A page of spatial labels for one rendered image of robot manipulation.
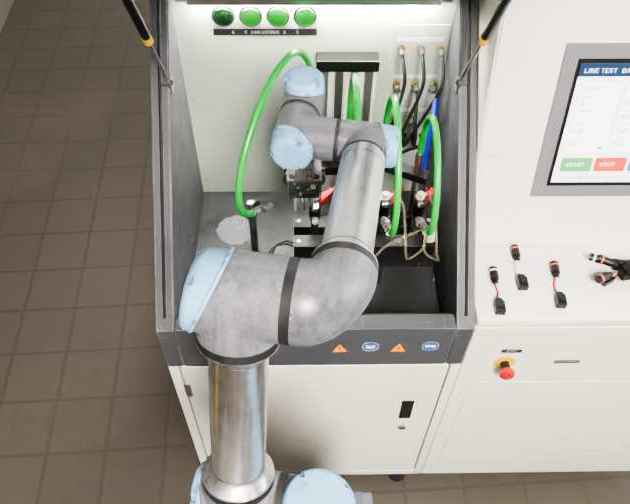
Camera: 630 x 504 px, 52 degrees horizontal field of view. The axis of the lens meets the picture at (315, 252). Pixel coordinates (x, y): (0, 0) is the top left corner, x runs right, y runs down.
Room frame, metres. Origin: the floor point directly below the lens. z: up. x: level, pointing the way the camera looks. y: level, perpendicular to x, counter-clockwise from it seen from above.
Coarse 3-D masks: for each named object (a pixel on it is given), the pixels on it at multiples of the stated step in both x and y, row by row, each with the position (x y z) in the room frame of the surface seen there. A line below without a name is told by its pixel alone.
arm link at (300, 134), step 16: (288, 112) 0.90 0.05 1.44; (304, 112) 0.90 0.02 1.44; (288, 128) 0.86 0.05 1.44; (304, 128) 0.86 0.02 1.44; (320, 128) 0.86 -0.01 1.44; (272, 144) 0.84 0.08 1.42; (288, 144) 0.83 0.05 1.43; (304, 144) 0.83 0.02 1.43; (320, 144) 0.84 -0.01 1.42; (288, 160) 0.83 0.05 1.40; (304, 160) 0.82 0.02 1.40
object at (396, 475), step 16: (176, 368) 0.76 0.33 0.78; (448, 368) 0.78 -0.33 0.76; (176, 384) 0.76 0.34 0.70; (448, 384) 0.78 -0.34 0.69; (192, 416) 0.76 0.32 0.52; (432, 416) 0.78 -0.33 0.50; (192, 432) 0.76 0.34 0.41; (432, 432) 0.78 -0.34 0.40; (416, 464) 0.78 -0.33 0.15; (400, 480) 0.78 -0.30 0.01
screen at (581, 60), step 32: (576, 64) 1.10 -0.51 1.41; (608, 64) 1.10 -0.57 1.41; (576, 96) 1.09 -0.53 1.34; (608, 96) 1.09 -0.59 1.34; (576, 128) 1.07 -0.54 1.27; (608, 128) 1.07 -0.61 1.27; (544, 160) 1.05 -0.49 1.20; (576, 160) 1.05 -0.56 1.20; (608, 160) 1.05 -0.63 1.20; (544, 192) 1.03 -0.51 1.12; (576, 192) 1.03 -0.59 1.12; (608, 192) 1.03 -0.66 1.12
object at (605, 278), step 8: (592, 256) 0.93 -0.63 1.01; (600, 256) 0.93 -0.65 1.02; (608, 264) 0.92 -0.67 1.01; (616, 264) 0.91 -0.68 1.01; (624, 264) 0.90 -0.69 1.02; (608, 272) 0.89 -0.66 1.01; (624, 272) 0.89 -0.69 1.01; (600, 280) 0.87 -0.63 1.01; (608, 280) 0.88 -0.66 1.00; (624, 280) 0.88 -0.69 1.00
